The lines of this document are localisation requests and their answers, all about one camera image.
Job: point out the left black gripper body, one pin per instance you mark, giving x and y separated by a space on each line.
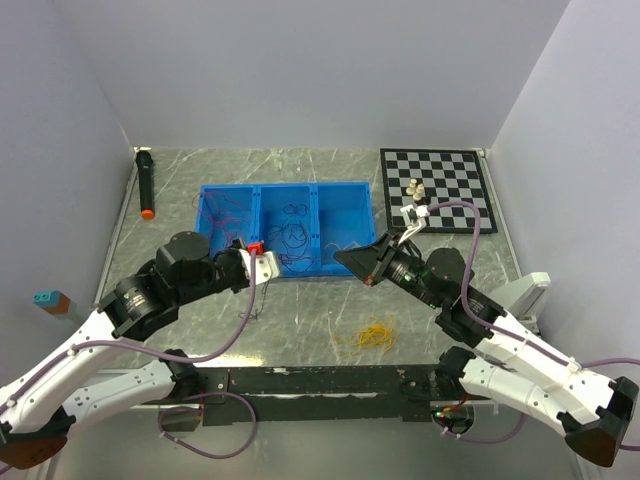
223 270

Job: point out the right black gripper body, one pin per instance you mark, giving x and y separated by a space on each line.
398 266

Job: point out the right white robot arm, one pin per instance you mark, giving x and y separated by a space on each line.
497 357

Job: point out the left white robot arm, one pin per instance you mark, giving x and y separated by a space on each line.
104 367

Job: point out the blue three-compartment bin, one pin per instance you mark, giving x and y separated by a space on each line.
303 223

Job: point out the cream chess piece right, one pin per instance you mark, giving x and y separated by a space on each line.
418 192

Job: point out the cream chess piece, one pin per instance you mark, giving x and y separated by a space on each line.
418 192
411 189

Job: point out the cream chess piece left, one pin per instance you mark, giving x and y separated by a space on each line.
411 189

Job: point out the black and white chessboard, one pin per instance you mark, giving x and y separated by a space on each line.
446 175

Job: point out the black marker orange cap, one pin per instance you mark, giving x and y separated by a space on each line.
145 164

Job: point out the blue and brown toy block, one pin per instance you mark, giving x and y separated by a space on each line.
57 304

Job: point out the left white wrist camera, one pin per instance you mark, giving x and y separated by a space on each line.
261 265

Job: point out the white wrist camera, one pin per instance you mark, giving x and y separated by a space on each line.
415 219
261 265

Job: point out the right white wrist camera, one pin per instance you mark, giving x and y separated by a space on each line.
415 219

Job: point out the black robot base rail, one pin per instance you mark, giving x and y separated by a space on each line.
408 392

